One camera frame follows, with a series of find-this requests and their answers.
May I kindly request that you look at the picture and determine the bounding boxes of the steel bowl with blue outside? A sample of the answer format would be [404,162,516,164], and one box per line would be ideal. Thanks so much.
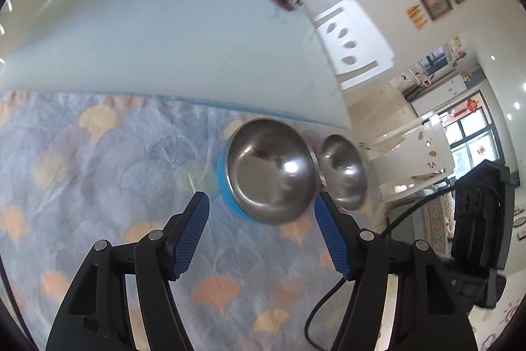
[216,117,319,226]

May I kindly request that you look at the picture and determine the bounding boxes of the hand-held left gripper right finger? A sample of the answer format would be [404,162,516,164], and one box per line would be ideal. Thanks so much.
[314,192,479,351]

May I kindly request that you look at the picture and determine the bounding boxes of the window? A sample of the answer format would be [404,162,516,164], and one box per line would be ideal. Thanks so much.
[446,88,500,173]

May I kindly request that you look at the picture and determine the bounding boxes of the yellow hanging tassels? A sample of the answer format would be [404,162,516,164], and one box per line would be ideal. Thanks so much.
[406,3,429,30]

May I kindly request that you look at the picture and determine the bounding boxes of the fan-patterned grey tablecloth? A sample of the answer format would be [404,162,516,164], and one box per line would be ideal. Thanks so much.
[0,90,395,351]

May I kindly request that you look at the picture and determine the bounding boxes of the black cable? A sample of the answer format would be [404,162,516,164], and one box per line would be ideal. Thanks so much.
[304,187,459,349]

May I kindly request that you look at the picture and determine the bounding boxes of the white appliance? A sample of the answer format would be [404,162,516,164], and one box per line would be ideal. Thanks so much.
[411,73,469,116]

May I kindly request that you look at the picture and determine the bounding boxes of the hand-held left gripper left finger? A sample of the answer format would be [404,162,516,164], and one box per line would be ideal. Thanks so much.
[45,190,211,351]

